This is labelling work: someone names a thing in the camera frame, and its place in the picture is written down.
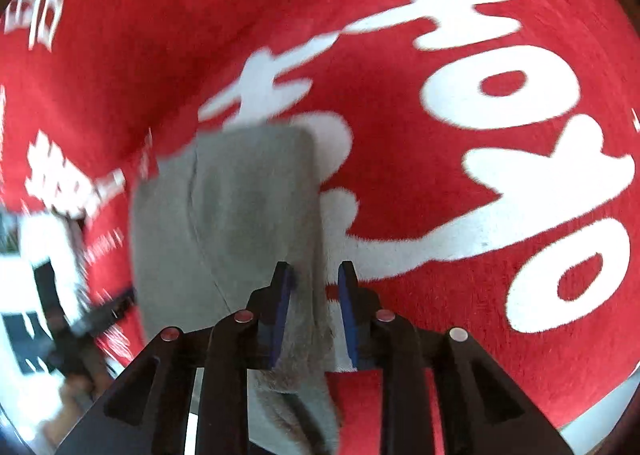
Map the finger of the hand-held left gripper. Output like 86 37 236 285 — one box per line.
82 286 137 332

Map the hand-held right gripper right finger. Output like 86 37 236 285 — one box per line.
337 260 576 455

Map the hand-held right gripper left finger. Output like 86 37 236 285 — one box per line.
55 261 298 455

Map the grey small garment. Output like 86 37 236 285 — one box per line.
129 122 347 455

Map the person's left forearm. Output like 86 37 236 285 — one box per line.
40 364 117 442

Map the red printed blanket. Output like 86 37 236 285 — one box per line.
0 0 640 455

